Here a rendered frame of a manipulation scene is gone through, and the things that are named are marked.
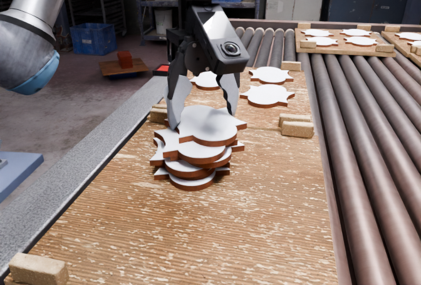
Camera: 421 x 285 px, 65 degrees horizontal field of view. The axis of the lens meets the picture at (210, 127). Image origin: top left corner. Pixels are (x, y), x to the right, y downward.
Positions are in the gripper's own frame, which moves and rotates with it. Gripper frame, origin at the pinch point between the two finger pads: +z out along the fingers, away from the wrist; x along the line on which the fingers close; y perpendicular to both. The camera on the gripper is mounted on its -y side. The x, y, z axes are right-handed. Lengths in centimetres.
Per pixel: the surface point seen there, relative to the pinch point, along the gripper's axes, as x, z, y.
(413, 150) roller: -38.9, 9.4, -11.2
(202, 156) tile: 4.0, 1.1, -8.0
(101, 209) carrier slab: 18.5, 6.8, -6.2
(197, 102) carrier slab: -8.1, 6.8, 22.8
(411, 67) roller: -85, 9, 24
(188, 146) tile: 4.9, 1.1, -4.6
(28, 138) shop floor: 52, 100, 217
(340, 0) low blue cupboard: -368, 32, 340
